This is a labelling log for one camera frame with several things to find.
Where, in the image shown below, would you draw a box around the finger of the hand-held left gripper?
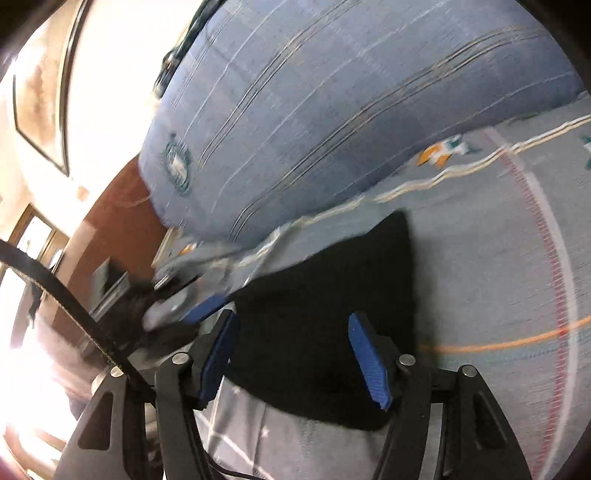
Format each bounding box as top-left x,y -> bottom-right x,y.
180,295 -> 230,324

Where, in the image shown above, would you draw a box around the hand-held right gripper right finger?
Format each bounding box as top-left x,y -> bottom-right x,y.
348,312 -> 534,480

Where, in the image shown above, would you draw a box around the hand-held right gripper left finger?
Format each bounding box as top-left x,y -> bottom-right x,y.
55,310 -> 242,480

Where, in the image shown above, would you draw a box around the black pants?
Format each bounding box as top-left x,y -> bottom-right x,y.
222,210 -> 423,432

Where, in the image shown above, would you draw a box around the brown wooden headboard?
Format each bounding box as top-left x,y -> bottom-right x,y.
46,156 -> 168,333

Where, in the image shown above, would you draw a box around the wooden framed window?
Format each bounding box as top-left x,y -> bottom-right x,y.
8,204 -> 71,274

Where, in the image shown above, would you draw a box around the grey printed bed sheet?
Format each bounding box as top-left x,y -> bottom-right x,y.
152,92 -> 591,480

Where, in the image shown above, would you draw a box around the blue plaid pillow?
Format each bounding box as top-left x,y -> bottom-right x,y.
139,0 -> 585,249

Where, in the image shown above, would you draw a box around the black ribbed strap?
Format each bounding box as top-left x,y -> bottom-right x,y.
0,240 -> 155,403

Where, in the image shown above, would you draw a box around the dark framed wall picture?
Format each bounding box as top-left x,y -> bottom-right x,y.
13,0 -> 92,177

